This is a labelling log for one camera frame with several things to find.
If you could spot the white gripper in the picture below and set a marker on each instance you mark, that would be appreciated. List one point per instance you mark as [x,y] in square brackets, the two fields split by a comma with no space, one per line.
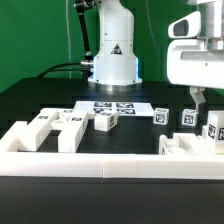
[189,62]

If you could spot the white chair back bar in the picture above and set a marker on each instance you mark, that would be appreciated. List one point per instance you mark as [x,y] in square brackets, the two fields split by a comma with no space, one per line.
[72,132]

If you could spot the white chair back part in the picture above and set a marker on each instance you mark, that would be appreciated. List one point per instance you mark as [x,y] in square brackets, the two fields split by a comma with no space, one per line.
[32,135]

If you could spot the white tag sheet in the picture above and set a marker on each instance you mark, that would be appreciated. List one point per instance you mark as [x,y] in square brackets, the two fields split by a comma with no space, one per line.
[123,108]

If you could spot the black camera stand pole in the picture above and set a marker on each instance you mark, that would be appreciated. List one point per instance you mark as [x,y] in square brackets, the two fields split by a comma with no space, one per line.
[81,6]

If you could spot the white U-shaped fence frame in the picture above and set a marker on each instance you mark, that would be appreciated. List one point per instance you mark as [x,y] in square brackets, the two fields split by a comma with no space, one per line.
[16,163]

